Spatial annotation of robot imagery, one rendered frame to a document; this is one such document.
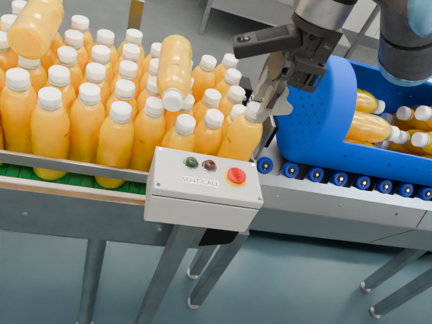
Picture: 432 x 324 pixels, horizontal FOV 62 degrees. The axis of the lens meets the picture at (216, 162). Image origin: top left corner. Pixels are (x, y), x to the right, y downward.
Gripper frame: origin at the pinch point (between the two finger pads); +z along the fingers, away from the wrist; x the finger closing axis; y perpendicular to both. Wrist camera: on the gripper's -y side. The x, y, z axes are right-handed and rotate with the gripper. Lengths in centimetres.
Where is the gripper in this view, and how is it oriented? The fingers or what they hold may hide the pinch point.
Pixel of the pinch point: (256, 109)
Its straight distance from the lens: 72.6
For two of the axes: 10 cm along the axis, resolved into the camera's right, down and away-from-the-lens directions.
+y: 9.5, 1.6, 2.7
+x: -0.7, -7.3, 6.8
